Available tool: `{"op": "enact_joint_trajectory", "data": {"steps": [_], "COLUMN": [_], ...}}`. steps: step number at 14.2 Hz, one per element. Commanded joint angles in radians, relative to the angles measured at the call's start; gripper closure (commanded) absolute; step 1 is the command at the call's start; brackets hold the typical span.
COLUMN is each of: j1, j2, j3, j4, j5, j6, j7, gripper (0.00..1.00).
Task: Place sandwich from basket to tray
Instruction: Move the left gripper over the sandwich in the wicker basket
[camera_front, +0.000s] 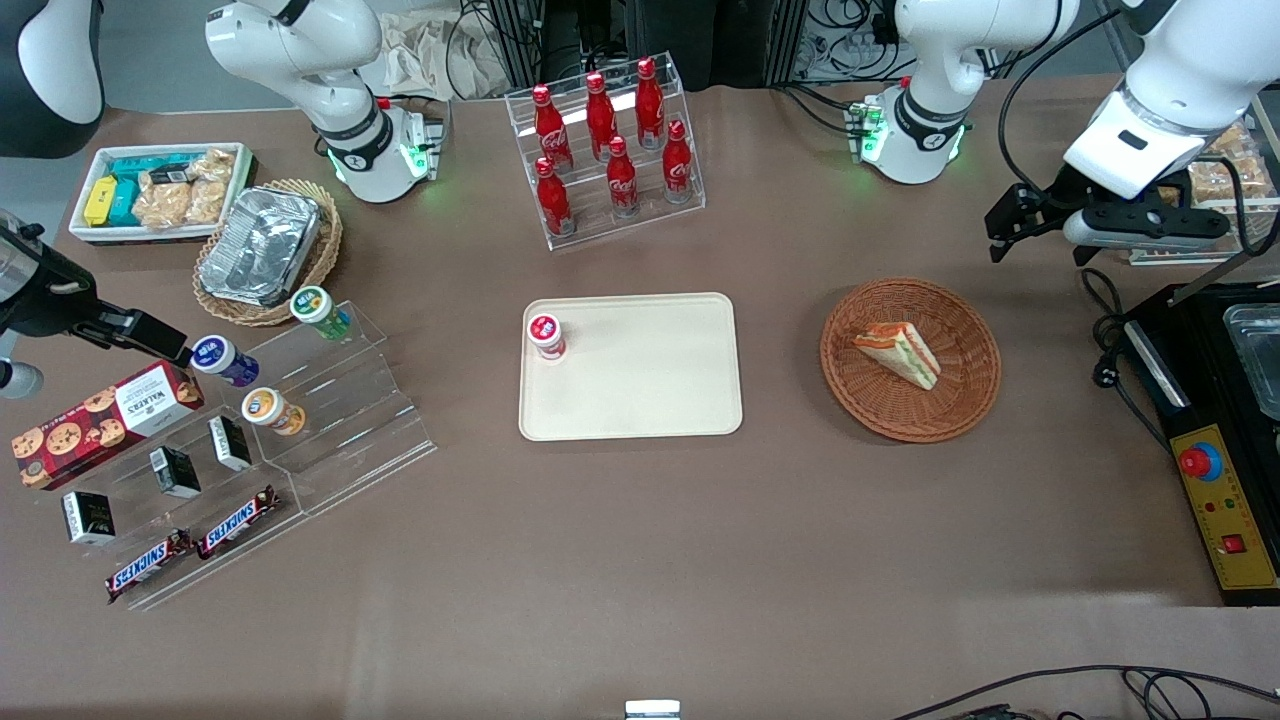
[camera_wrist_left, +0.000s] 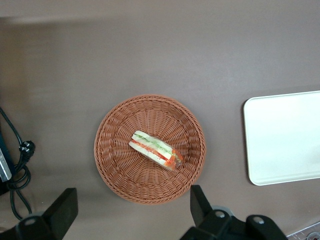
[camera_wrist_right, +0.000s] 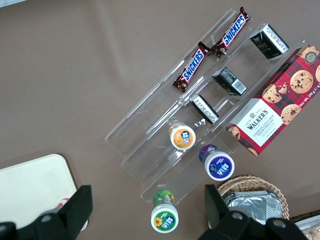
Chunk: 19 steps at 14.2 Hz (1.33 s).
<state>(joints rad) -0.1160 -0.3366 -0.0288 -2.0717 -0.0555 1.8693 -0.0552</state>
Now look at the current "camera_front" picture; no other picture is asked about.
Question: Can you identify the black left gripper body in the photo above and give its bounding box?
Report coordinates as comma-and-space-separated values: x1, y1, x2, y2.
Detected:
1038, 164, 1229, 233

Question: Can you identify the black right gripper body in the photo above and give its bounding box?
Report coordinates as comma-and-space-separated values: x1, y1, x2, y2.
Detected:
0, 248, 102, 338

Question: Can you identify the triangular sandwich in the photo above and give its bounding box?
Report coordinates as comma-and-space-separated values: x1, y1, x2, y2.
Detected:
852, 322, 942, 392

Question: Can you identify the round brown wicker basket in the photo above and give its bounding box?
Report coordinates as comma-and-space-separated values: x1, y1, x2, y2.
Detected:
819, 277, 1002, 444

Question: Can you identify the oval light wicker basket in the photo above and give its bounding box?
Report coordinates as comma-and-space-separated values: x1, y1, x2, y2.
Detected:
193, 179, 344, 328

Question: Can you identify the beige plastic tray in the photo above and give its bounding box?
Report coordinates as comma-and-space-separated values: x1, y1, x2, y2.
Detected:
518, 292, 745, 442

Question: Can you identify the purple lid cup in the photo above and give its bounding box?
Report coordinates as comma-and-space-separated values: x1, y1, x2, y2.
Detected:
190, 335, 261, 389

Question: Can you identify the white rectangular bin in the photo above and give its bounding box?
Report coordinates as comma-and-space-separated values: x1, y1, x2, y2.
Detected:
68, 142, 257, 246

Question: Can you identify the red Walkers cookie box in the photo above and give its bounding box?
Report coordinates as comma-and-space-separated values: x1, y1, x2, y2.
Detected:
11, 361, 205, 491

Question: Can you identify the yellow small box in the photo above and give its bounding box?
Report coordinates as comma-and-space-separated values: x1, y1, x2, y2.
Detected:
83, 177, 120, 228

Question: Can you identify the small black box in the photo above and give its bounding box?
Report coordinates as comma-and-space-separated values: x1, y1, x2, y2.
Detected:
207, 415, 253, 472
149, 446, 202, 499
62, 491, 116, 546

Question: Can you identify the orange lid cup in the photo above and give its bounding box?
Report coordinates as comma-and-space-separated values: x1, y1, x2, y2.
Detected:
241, 387, 307, 437

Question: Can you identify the silver foil container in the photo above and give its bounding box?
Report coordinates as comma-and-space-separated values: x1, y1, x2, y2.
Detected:
198, 187, 322, 307

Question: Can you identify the clear acrylic stepped stand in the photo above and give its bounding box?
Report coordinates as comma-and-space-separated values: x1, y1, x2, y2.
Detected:
40, 372, 303, 612
240, 300, 438, 517

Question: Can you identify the green lid cup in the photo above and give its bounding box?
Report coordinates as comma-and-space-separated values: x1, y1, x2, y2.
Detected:
290, 286, 353, 341

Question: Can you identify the teal long box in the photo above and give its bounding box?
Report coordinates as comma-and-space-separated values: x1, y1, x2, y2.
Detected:
108, 153, 201, 185

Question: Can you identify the bagged pastry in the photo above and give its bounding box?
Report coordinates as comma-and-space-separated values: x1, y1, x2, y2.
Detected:
1185, 158, 1276, 207
1205, 122, 1257, 163

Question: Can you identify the grey metal bar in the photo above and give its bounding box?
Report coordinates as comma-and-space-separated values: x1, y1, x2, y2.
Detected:
1168, 240, 1280, 307

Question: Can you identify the Snickers bar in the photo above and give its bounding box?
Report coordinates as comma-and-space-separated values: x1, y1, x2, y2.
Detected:
105, 529, 196, 604
196, 485, 280, 560

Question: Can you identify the steel pan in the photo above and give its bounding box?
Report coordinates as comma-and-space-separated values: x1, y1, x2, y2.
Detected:
1222, 303, 1280, 421

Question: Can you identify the red cola bottle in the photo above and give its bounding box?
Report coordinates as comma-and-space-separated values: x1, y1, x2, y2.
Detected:
585, 72, 620, 161
606, 136, 641, 219
662, 120, 696, 205
532, 84, 574, 173
534, 157, 576, 238
636, 57, 668, 151

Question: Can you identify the black appliance with yellow panel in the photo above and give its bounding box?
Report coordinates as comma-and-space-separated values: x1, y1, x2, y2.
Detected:
1120, 283, 1280, 608

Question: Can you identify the red lid cup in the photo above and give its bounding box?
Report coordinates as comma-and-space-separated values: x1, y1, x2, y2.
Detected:
526, 313, 568, 362

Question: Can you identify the crumpled beige paper bag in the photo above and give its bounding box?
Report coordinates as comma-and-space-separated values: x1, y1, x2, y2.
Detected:
358, 8, 513, 103

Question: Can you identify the clear acrylic bottle rack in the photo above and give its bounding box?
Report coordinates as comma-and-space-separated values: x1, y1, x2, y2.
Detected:
504, 52, 707, 252

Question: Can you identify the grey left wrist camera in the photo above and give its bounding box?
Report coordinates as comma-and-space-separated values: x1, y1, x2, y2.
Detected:
1062, 205, 1231, 251

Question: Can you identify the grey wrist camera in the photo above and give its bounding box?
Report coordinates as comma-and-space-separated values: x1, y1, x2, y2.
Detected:
0, 359, 47, 402
1062, 205, 1231, 251

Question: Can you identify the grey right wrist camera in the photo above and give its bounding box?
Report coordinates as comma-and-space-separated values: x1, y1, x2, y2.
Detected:
0, 359, 47, 402

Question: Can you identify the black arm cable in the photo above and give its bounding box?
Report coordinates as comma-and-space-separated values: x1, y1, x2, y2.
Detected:
997, 8, 1253, 263

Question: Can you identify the black power cable with plug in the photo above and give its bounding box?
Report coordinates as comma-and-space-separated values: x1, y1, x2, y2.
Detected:
1080, 267, 1179, 453

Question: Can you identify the white wire rack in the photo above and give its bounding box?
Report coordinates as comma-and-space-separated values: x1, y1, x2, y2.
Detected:
1128, 92, 1280, 267

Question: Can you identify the black cable bundle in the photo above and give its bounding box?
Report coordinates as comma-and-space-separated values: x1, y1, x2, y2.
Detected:
775, 0, 901, 113

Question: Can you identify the thin black cable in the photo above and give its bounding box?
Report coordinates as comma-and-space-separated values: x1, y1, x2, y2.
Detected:
888, 664, 1280, 720

